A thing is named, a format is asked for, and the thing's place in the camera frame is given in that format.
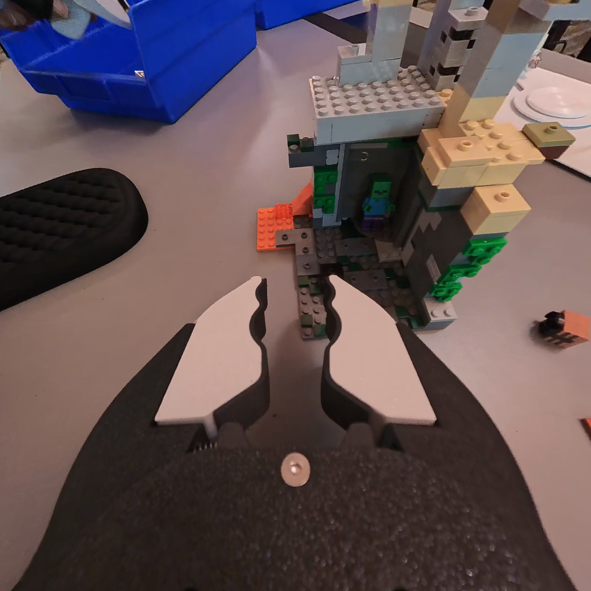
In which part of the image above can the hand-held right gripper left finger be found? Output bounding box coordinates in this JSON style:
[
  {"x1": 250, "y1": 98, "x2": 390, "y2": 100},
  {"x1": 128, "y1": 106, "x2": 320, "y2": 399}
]
[{"x1": 155, "y1": 275, "x2": 271, "y2": 438}]

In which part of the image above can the orange brown toy block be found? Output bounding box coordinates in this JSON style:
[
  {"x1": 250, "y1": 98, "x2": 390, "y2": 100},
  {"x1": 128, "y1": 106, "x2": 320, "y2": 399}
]
[{"x1": 537, "y1": 310, "x2": 591, "y2": 351}]

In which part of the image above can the toy brick building model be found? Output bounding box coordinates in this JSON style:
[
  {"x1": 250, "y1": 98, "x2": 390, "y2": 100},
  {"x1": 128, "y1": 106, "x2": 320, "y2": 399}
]
[{"x1": 256, "y1": 0, "x2": 578, "y2": 341}]

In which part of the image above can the green zombie toy minifigure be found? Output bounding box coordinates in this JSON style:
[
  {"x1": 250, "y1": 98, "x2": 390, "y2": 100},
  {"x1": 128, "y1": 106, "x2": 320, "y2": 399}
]
[{"x1": 361, "y1": 173, "x2": 397, "y2": 234}]

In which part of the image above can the white flat board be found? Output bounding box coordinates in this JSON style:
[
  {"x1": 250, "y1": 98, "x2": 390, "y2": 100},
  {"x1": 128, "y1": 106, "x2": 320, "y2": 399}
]
[{"x1": 501, "y1": 48, "x2": 591, "y2": 179}]

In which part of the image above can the grey desk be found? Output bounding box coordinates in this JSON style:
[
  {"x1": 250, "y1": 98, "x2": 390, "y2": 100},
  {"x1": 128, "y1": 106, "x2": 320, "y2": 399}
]
[{"x1": 0, "y1": 0, "x2": 591, "y2": 545}]

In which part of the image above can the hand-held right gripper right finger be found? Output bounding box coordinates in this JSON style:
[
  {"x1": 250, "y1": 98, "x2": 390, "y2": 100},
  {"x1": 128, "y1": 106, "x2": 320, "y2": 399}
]
[{"x1": 320, "y1": 274, "x2": 437, "y2": 440}]

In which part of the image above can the black wrist rest pad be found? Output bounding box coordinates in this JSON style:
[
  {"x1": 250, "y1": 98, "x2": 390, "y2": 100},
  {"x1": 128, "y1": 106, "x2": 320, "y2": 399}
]
[{"x1": 0, "y1": 168, "x2": 149, "y2": 313}]

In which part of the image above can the dark printed box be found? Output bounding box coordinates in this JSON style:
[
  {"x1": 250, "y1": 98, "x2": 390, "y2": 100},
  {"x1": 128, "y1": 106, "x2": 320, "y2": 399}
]
[{"x1": 549, "y1": 18, "x2": 591, "y2": 58}]

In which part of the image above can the person's left hand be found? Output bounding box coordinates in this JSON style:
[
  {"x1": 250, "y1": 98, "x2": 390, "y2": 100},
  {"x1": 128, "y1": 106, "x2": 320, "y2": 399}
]
[{"x1": 0, "y1": 0, "x2": 58, "y2": 30}]

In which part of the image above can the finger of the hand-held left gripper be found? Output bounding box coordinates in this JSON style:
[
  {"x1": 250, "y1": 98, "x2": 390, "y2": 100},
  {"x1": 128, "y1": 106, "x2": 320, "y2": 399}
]
[{"x1": 92, "y1": 0, "x2": 132, "y2": 27}]

